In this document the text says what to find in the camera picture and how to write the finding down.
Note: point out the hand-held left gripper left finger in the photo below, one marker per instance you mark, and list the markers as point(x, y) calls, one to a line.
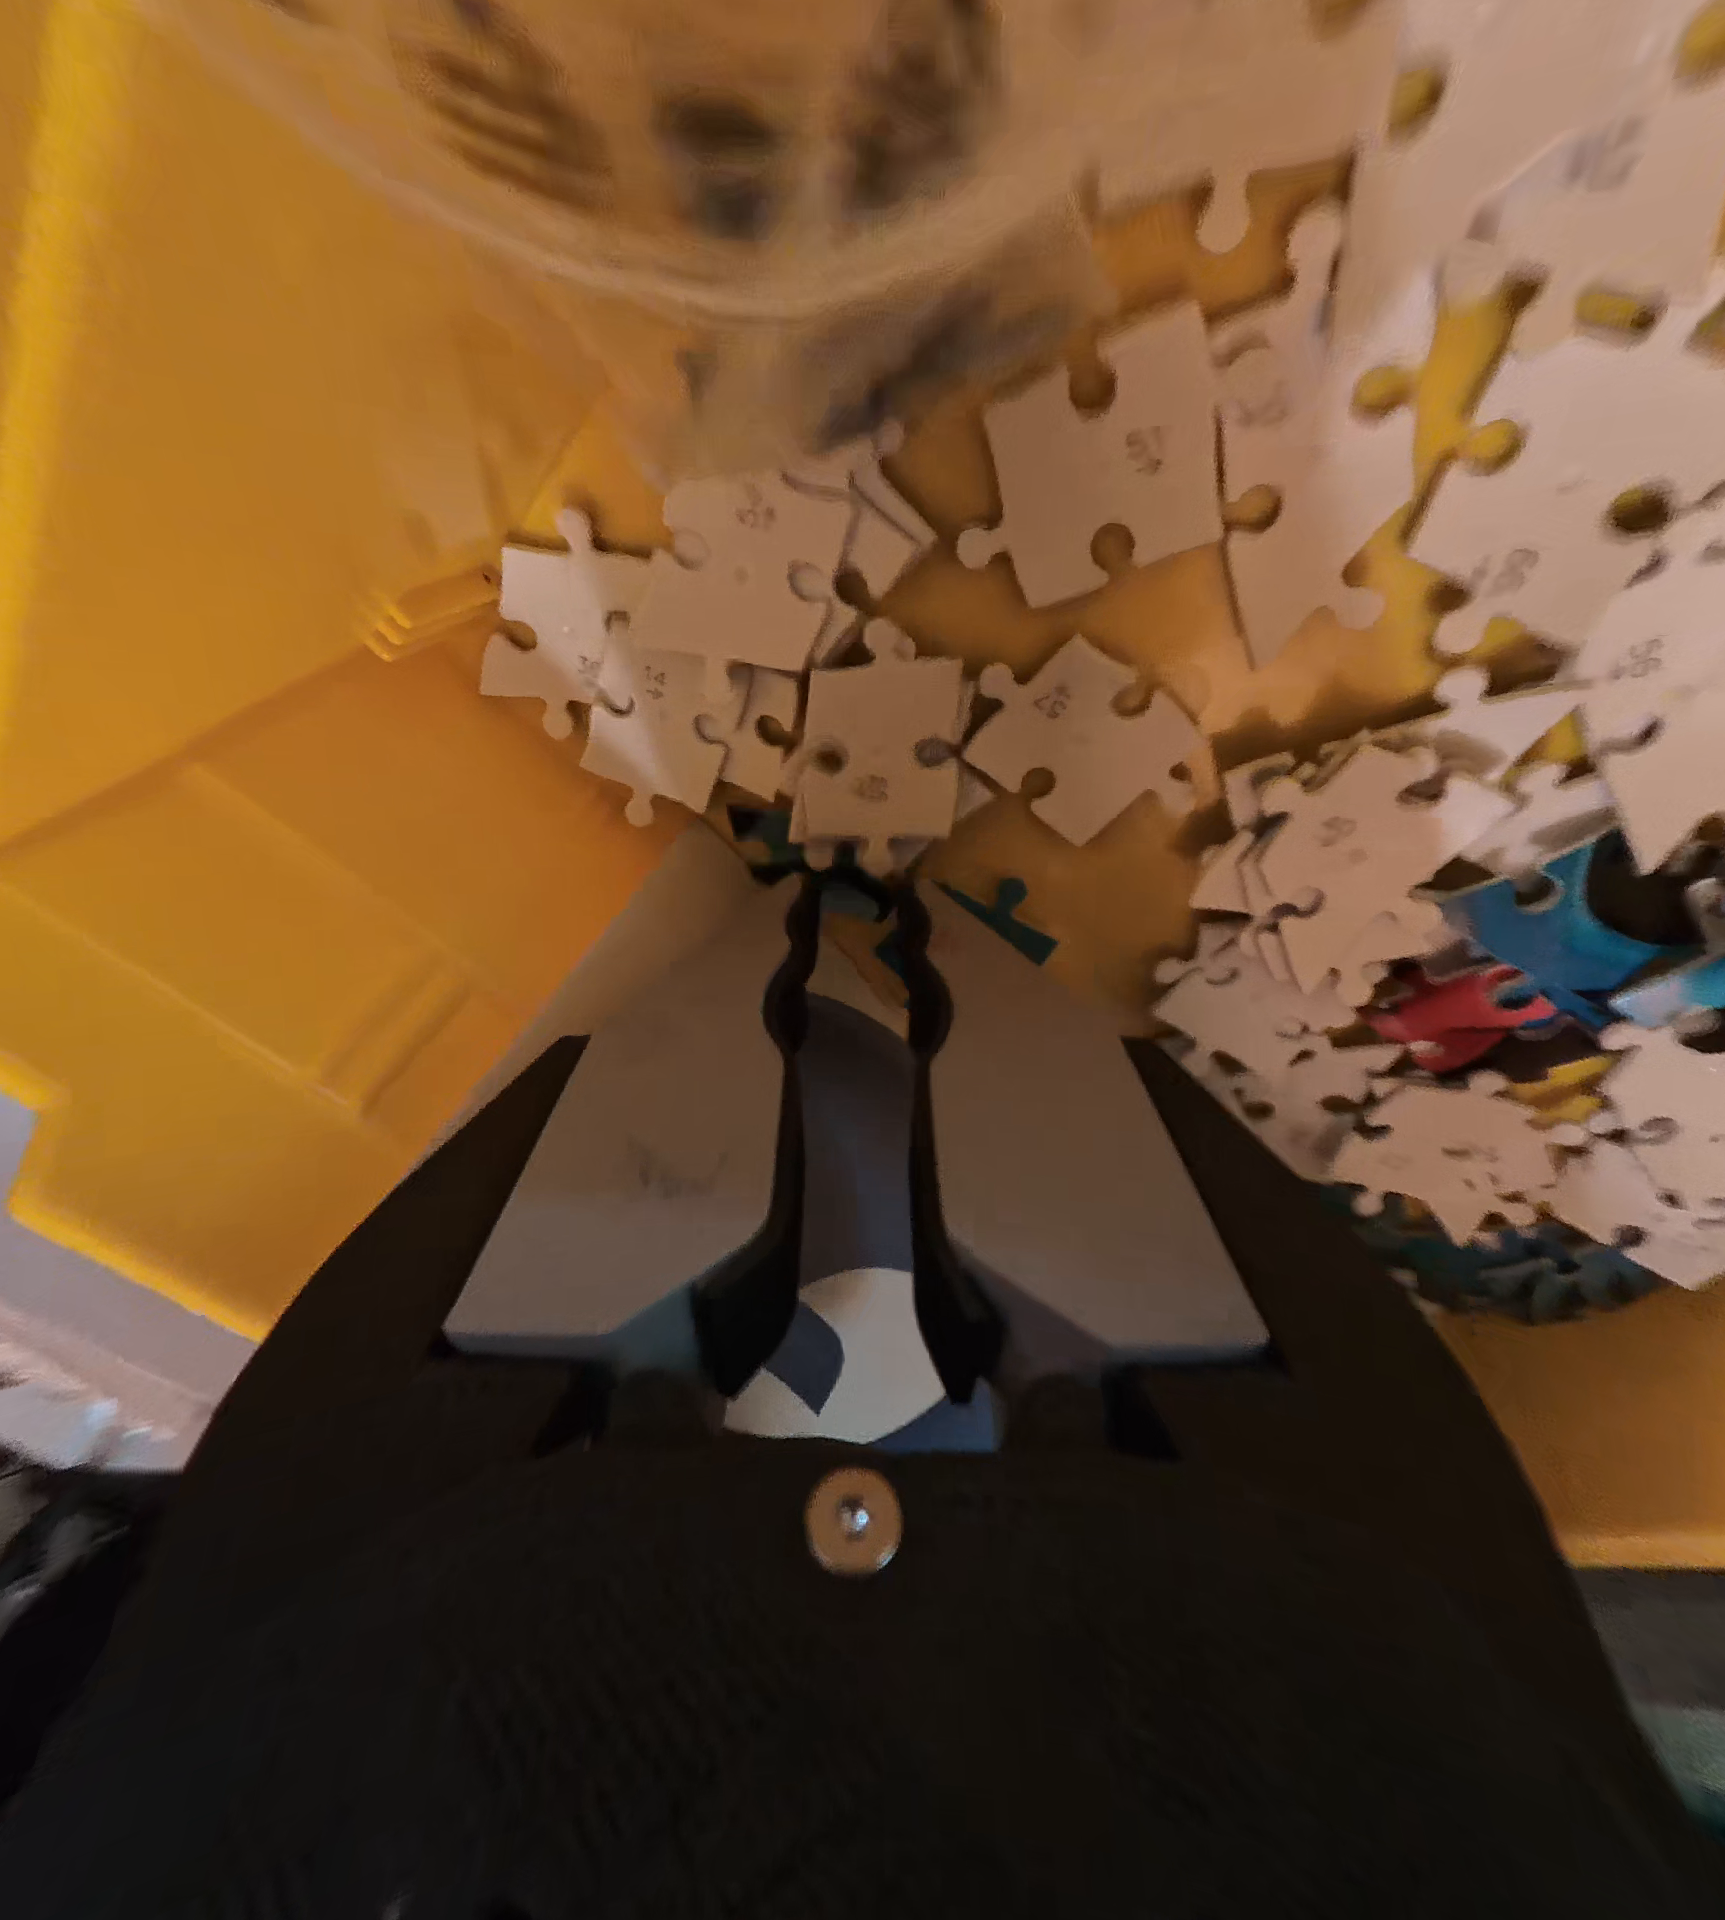
point(621, 1171)

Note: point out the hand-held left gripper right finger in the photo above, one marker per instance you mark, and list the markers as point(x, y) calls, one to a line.
point(1086, 1185)

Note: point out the teal puzzle piece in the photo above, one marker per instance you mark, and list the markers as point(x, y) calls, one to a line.
point(1015, 919)

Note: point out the yellow plastic bin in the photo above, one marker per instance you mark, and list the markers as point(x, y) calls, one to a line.
point(247, 629)

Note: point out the pile of white puzzle pieces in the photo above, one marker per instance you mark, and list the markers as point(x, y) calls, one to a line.
point(1522, 496)

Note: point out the clear plastic bag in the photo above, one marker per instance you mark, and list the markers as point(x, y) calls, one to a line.
point(621, 135)

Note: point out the grey teal cloth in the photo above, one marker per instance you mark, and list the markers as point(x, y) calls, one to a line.
point(1716, 1710)

